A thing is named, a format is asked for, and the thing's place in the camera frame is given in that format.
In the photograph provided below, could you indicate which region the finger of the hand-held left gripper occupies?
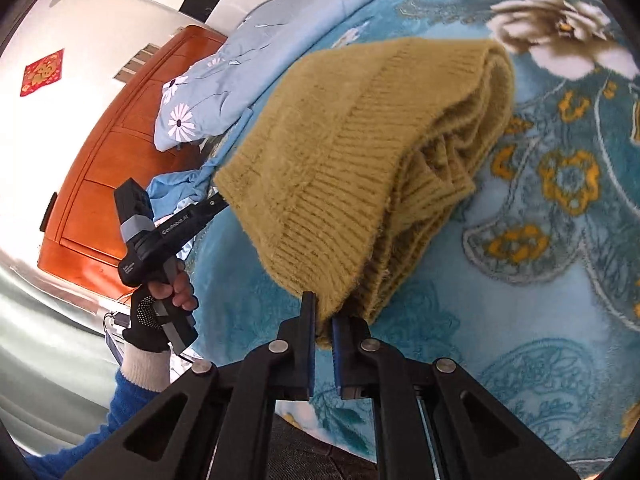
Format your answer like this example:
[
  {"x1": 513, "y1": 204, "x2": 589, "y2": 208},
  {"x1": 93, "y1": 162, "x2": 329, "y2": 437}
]
[{"x1": 186, "y1": 196, "x2": 232, "y2": 231}]

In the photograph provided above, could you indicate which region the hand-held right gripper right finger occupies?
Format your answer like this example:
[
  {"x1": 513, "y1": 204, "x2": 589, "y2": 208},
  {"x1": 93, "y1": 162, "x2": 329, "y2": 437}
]
[{"x1": 331, "y1": 314, "x2": 585, "y2": 480}]

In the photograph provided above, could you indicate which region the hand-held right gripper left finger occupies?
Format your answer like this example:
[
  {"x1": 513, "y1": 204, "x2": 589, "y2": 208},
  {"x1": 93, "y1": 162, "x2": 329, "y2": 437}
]
[{"x1": 60, "y1": 291, "x2": 319, "y2": 480}]

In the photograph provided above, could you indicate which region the olive knitted sweater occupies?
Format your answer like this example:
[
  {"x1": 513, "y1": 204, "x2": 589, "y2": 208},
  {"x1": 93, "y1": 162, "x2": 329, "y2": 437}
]
[{"x1": 212, "y1": 37, "x2": 517, "y2": 352}]

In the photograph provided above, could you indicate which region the person's left forearm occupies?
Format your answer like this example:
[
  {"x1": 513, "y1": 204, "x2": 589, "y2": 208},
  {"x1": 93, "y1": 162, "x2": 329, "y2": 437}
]
[{"x1": 22, "y1": 342, "x2": 174, "y2": 480}]

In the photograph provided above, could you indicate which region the person's left hand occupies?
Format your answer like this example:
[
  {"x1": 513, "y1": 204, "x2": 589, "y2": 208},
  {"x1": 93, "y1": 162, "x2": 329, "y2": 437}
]
[{"x1": 121, "y1": 255, "x2": 199, "y2": 357}]

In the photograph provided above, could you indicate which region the blue garment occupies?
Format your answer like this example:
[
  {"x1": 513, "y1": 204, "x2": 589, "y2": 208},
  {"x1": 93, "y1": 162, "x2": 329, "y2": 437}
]
[{"x1": 145, "y1": 107, "x2": 259, "y2": 262}]

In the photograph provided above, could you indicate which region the orange wooden headboard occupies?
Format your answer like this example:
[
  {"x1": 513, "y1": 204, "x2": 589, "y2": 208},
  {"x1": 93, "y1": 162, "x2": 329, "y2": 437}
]
[{"x1": 37, "y1": 24, "x2": 232, "y2": 302}]

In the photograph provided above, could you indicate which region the light blue floral quilt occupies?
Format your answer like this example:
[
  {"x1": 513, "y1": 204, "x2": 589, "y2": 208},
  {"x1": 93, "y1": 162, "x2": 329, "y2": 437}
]
[{"x1": 152, "y1": 0, "x2": 442, "y2": 152}]

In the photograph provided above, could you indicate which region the green curtain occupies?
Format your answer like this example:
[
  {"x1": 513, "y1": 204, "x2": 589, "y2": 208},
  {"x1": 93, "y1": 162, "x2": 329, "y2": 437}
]
[{"x1": 0, "y1": 245, "x2": 131, "y2": 456}]

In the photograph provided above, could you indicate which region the teal floral bed blanket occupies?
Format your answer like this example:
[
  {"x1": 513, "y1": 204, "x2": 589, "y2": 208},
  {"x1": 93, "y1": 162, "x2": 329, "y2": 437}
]
[{"x1": 187, "y1": 0, "x2": 640, "y2": 480}]

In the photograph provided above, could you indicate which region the wall switch panel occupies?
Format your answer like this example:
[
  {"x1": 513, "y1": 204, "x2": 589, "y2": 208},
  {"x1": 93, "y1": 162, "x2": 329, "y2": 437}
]
[{"x1": 114, "y1": 44, "x2": 162, "y2": 82}]

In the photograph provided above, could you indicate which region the red wall decoration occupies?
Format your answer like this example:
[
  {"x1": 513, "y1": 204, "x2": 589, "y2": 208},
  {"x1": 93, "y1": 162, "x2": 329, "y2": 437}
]
[{"x1": 20, "y1": 48, "x2": 66, "y2": 98}]

